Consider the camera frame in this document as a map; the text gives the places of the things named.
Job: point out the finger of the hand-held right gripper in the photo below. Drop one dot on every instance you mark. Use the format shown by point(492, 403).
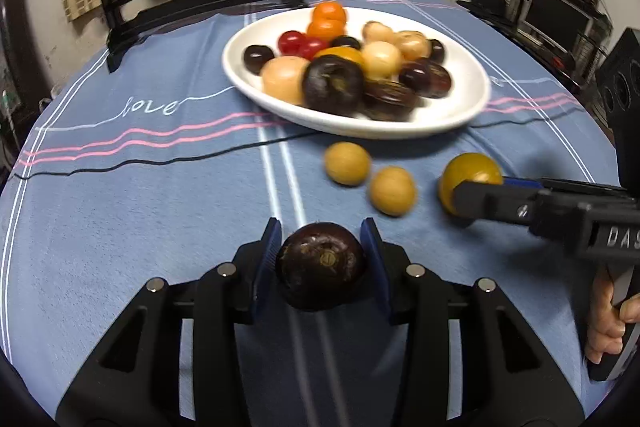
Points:
point(525, 183)
point(495, 202)

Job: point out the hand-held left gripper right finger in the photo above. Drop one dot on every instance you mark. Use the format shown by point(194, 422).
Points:
point(380, 277)

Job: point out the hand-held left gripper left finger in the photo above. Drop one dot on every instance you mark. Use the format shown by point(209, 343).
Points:
point(265, 272)

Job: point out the yellow-green round fruit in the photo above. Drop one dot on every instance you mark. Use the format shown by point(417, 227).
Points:
point(472, 169)

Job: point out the small tan round fruit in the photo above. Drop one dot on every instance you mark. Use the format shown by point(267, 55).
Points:
point(392, 190)
point(347, 163)

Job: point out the white oval plate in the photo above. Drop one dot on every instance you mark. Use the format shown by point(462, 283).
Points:
point(450, 107)

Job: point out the dark reddish-brown chestnut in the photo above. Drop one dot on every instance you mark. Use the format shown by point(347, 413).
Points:
point(425, 78)

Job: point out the large tan oval fruit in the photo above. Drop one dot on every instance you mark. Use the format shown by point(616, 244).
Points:
point(284, 80)

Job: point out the cream cracked round fruit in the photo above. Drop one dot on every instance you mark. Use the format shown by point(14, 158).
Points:
point(377, 31)

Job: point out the yellow-orange round fruit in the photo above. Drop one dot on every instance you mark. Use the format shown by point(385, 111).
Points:
point(340, 55)

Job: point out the red cherry tomato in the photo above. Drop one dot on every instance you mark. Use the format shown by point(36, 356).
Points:
point(312, 48)
point(291, 42)

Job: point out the orange tangerine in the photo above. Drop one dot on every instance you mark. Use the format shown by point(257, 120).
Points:
point(326, 30)
point(329, 13)

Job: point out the person's right hand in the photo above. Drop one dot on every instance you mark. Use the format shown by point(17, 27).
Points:
point(602, 327)

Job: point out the black computer desk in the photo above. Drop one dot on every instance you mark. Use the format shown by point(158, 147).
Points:
point(540, 49)

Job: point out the computer monitor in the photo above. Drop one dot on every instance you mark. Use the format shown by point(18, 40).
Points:
point(555, 14)

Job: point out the black hat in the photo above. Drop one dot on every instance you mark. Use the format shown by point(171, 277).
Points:
point(487, 2)

